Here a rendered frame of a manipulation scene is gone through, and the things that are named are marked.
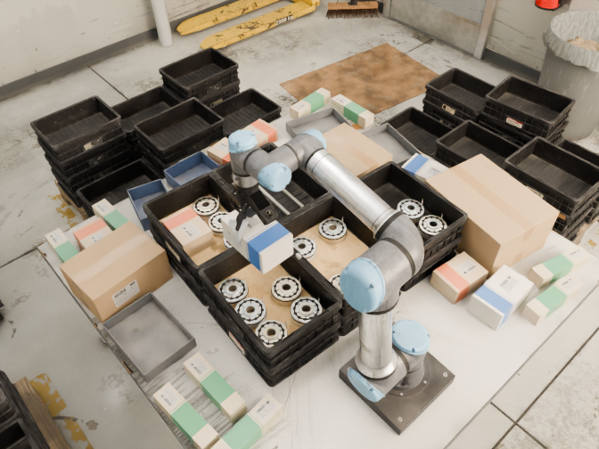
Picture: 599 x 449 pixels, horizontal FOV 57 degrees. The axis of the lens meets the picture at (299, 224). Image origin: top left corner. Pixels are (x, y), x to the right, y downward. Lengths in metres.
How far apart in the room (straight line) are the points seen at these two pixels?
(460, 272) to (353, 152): 0.69
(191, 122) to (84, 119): 0.62
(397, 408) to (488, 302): 0.50
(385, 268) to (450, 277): 0.82
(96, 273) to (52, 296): 1.18
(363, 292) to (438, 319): 0.81
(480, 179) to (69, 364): 2.05
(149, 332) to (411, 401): 0.91
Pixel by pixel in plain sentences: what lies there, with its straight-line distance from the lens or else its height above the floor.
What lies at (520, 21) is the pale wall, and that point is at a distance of 4.65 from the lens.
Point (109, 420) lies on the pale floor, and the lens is 2.70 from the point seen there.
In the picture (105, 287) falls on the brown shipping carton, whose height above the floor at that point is 0.86.
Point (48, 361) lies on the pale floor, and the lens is 2.96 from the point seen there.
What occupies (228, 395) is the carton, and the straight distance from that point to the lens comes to 1.77.
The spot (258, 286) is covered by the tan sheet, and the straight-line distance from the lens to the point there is 1.90.
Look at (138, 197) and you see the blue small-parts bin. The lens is 2.47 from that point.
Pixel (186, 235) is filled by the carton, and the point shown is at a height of 0.90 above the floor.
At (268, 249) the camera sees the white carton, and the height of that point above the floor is 1.14.
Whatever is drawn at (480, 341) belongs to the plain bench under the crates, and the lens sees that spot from 2.00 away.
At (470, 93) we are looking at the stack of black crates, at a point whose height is 0.38.
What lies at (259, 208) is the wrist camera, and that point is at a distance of 1.53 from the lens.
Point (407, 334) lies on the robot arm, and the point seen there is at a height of 0.98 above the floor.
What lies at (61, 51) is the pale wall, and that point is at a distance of 4.87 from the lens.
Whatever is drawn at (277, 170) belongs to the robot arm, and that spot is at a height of 1.44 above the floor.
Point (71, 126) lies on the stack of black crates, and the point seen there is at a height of 0.49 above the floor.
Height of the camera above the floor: 2.34
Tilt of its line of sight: 47 degrees down
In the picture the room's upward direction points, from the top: 1 degrees counter-clockwise
